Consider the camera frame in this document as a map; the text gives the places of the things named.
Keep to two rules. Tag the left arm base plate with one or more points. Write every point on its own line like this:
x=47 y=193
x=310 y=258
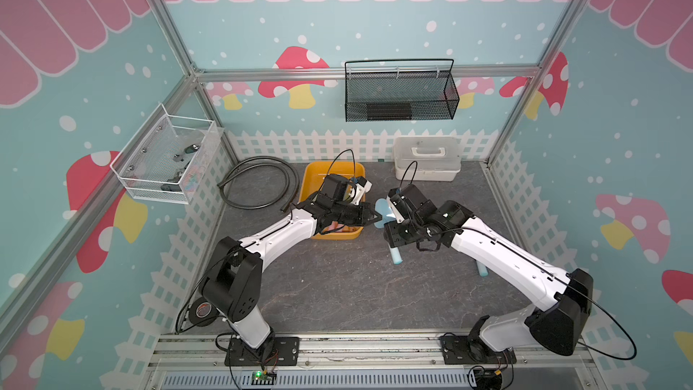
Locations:
x=276 y=351

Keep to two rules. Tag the white lidded plastic case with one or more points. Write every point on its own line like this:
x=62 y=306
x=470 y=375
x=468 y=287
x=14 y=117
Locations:
x=435 y=158

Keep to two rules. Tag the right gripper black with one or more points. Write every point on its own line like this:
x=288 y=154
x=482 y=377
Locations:
x=392 y=235

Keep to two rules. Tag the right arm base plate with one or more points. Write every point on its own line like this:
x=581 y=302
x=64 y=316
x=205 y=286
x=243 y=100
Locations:
x=459 y=350

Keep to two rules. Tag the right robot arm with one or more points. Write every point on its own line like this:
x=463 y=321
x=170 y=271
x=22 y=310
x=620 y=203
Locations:
x=561 y=301

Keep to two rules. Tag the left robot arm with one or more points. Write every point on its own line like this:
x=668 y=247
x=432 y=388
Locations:
x=233 y=278

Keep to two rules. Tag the aluminium front rail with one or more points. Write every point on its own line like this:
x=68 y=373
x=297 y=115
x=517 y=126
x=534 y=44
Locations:
x=398 y=349

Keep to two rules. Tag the black connector box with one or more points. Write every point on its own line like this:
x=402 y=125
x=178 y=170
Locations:
x=488 y=380

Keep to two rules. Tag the white wire mesh basket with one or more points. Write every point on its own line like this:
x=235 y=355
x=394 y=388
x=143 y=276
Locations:
x=167 y=159

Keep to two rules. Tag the black wire mesh basket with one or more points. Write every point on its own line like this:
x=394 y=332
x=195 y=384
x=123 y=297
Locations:
x=400 y=90

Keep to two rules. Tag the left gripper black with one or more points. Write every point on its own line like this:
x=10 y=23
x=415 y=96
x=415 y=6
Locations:
x=362 y=214

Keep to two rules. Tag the green lit circuit board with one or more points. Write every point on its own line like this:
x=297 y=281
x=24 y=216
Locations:
x=263 y=378

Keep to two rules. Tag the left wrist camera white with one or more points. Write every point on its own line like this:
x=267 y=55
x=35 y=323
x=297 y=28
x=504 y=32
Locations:
x=359 y=186

